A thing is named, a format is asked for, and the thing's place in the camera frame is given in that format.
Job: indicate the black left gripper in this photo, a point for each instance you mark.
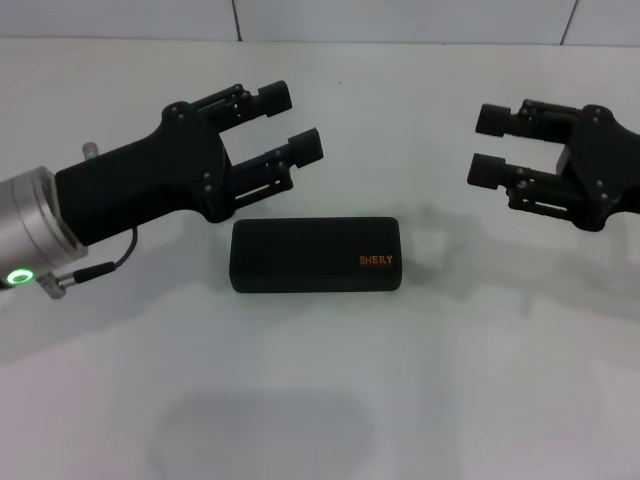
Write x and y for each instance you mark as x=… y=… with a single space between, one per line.
x=150 y=175

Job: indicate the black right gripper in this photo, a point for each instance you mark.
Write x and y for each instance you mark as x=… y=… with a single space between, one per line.
x=610 y=160

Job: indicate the black glasses case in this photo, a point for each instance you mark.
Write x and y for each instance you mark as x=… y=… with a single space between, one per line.
x=310 y=255

